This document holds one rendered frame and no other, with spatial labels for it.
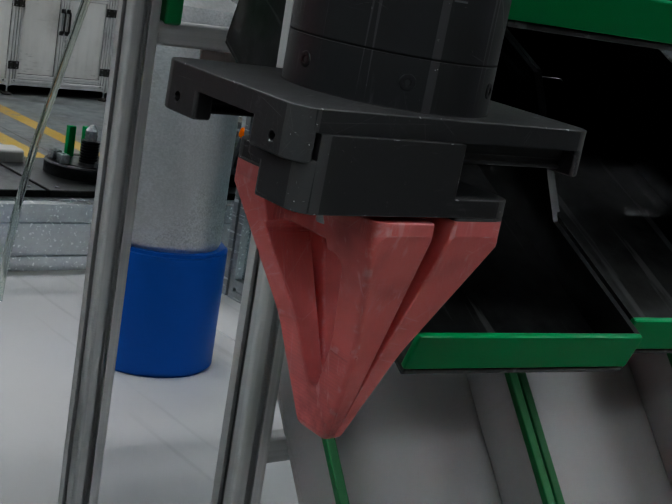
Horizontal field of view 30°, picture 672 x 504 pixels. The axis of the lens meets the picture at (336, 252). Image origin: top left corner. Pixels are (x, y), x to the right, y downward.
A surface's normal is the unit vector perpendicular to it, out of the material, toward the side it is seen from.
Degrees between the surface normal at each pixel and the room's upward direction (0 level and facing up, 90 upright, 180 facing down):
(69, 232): 90
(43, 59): 90
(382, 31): 91
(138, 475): 0
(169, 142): 90
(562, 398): 45
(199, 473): 0
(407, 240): 113
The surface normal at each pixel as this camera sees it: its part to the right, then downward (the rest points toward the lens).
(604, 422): 0.43, -0.49
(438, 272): 0.48, 0.62
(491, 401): -0.88, -0.04
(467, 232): 0.59, 0.30
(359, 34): -0.35, 0.16
